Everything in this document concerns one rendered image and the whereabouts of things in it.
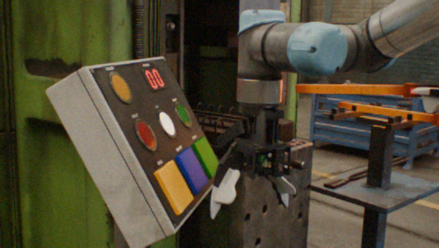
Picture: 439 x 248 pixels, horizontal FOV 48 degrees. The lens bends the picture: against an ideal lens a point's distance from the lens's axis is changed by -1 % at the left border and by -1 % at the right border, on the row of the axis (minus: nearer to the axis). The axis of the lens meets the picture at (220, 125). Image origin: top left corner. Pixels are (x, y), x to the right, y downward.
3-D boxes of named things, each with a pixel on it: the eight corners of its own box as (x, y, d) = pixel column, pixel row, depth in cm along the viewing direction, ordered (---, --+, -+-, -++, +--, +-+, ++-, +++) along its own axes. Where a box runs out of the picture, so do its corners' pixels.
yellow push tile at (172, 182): (194, 198, 82) (173, 159, 82) (181, 214, 75) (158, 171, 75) (185, 202, 83) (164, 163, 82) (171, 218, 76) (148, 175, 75)
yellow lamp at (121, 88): (138, 100, 79) (138, 74, 78) (115, 103, 75) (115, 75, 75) (125, 98, 81) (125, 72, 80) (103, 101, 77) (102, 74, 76)
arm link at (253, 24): (261, 9, 74) (229, 9, 81) (258, 82, 76) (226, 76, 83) (299, 11, 78) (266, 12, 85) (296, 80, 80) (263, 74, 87)
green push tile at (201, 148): (221, 167, 101) (204, 135, 101) (212, 178, 94) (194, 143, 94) (214, 171, 102) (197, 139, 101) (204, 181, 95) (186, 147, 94)
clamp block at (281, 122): (294, 140, 158) (295, 120, 157) (280, 144, 152) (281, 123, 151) (263, 134, 166) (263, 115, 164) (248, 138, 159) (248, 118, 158)
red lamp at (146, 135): (163, 147, 79) (163, 121, 79) (142, 152, 76) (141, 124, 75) (149, 144, 81) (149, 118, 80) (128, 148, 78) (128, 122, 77)
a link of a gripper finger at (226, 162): (210, 183, 82) (238, 140, 83) (206, 180, 84) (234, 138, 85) (230, 196, 85) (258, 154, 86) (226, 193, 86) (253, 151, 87)
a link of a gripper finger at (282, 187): (299, 216, 87) (275, 179, 83) (281, 205, 92) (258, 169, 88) (312, 204, 87) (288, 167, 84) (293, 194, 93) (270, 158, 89)
